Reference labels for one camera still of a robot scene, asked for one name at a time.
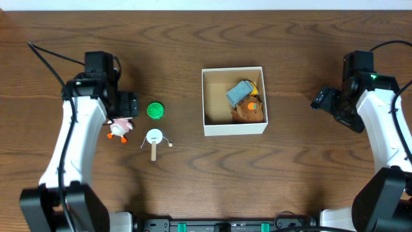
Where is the pink white duck plush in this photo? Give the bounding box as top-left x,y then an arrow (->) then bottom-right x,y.
107,117 -> 133,144

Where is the brown plush toy with carrot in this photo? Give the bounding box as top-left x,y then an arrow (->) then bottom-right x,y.
231,96 -> 264,123

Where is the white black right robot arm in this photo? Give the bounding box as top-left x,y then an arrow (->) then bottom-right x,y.
310,72 -> 411,231

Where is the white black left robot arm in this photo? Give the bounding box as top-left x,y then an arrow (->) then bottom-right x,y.
19,73 -> 138,231

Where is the green knitted ball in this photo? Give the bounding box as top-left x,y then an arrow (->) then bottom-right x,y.
146,102 -> 164,120

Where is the white wooden pellet drum toy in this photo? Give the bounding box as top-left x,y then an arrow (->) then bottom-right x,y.
140,128 -> 173,162

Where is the white cardboard box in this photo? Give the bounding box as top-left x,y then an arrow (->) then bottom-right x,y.
201,66 -> 268,137

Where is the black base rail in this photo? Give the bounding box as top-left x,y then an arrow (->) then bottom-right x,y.
132,211 -> 319,232

